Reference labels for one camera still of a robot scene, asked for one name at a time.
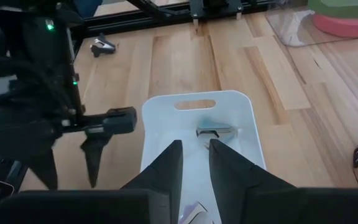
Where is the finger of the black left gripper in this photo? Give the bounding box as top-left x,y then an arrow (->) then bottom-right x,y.
80,133 -> 114,189
22,148 -> 59,191

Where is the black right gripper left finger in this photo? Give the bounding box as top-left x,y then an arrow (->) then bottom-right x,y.
121,139 -> 183,224

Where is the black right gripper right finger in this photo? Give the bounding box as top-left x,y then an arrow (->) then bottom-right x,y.
209,139 -> 296,224

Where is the teal staple remover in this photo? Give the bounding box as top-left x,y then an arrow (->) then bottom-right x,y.
195,117 -> 239,147

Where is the black staple remover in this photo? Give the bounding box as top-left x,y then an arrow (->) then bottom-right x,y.
90,33 -> 117,58

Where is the pink tape roll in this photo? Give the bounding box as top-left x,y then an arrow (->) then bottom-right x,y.
312,12 -> 358,39

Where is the green tape roll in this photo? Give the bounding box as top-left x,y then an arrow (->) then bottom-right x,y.
308,0 -> 358,19

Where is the white plastic bin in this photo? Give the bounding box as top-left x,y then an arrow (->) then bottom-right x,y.
140,90 -> 267,224

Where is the clear plastic bin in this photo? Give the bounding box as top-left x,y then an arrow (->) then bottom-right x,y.
265,0 -> 358,48

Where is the black aluminium frame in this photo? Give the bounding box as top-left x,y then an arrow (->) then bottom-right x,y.
73,0 -> 291,38

